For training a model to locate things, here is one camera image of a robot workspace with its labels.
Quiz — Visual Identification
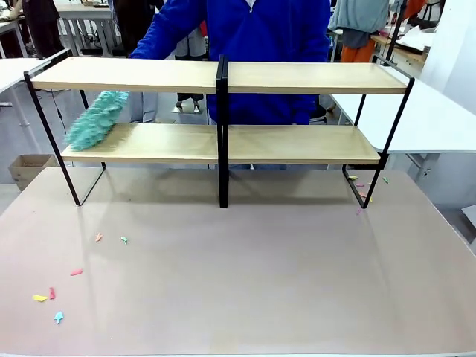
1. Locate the teal chenille duster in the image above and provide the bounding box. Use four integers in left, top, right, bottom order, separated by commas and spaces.
63, 90, 130, 152

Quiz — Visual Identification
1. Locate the person's right forearm blue sleeve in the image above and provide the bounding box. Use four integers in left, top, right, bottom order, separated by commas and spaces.
129, 20, 181, 60

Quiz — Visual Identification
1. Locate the person in blue fleece jacket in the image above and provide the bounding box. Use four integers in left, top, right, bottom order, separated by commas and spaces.
129, 0, 332, 171

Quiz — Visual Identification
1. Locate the bystander in orange trousers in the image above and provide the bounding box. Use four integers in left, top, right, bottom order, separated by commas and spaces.
328, 0, 405, 63

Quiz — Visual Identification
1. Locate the white side table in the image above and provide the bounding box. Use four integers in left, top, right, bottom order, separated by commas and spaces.
0, 48, 74, 129
329, 77, 476, 187

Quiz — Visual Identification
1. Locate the cardboard box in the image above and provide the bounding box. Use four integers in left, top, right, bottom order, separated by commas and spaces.
8, 153, 60, 193

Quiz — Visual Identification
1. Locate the black metal pole stand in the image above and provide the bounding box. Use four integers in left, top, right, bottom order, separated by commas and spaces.
371, 0, 407, 68

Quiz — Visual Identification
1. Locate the grey background workbench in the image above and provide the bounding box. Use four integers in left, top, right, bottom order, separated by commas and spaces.
54, 1, 123, 57

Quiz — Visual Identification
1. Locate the bystander in dark clothes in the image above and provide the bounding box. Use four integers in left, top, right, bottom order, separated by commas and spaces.
21, 0, 65, 60

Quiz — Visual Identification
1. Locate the wooden shelf unit black frame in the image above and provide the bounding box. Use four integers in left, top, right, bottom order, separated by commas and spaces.
221, 54, 416, 209
23, 55, 225, 208

